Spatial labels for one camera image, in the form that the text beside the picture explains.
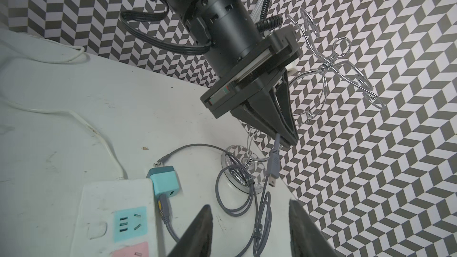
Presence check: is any white power strip cord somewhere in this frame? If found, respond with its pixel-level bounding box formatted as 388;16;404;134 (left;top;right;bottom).
0;35;129;181

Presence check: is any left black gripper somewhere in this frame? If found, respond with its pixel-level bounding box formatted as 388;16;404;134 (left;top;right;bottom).
200;25;301;146

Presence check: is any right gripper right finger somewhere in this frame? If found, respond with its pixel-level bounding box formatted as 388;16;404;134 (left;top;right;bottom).
289;199;337;257

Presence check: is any white colourful power strip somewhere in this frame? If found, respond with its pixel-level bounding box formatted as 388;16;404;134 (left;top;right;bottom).
70;178;159;257

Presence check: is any chrome wire cup stand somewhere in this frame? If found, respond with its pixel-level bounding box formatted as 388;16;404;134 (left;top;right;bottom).
227;7;386;194

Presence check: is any teal usb charger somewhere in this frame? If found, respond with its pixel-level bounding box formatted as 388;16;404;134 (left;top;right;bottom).
146;166;180;199

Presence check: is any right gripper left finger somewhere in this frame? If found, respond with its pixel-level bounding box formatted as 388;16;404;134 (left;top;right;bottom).
167;205;213;257

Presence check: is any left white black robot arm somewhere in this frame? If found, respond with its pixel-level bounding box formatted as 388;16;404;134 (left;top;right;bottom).
120;0;302;148

